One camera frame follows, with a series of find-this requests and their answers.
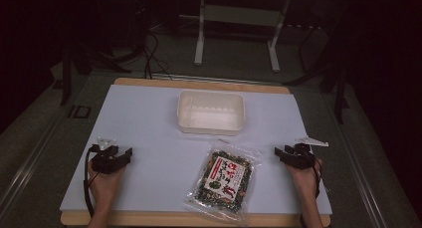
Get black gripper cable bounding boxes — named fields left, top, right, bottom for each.
left=83, top=144, right=102, bottom=219
left=312, top=158, right=323, bottom=200

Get black floor cables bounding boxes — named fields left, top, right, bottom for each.
left=141, top=32, right=174, bottom=81

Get black rectangular floor frame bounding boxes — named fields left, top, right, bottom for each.
left=67, top=105, right=93, bottom=119

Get white plastic container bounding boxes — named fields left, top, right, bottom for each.
left=176, top=90, right=247, bottom=136

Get pale blue table mat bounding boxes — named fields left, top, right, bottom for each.
left=59, top=84, right=333, bottom=216

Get person's right hand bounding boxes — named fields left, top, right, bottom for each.
left=286, top=157, right=323, bottom=202

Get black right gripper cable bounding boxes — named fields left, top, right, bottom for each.
left=312, top=158, right=323, bottom=200

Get silver floor strip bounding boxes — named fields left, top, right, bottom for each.
left=150, top=73, right=270, bottom=87

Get person's left hand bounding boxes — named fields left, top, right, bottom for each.
left=87, top=160, right=127, bottom=206

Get white metal stand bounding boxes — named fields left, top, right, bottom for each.
left=193, top=0, right=293, bottom=74

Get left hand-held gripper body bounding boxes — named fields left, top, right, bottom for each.
left=89, top=136, right=121, bottom=175

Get black stand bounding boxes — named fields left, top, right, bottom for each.
left=284, top=8, right=353, bottom=125

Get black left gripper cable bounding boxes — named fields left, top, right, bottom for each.
left=83, top=144, right=102, bottom=219

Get metal floor rail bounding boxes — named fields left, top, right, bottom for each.
left=326, top=92, right=389, bottom=228
left=0, top=98, right=78, bottom=219

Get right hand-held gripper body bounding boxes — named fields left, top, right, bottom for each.
left=282, top=135, right=330, bottom=171

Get clear packet of dried vegetables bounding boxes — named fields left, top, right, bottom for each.
left=183, top=137, right=263, bottom=222

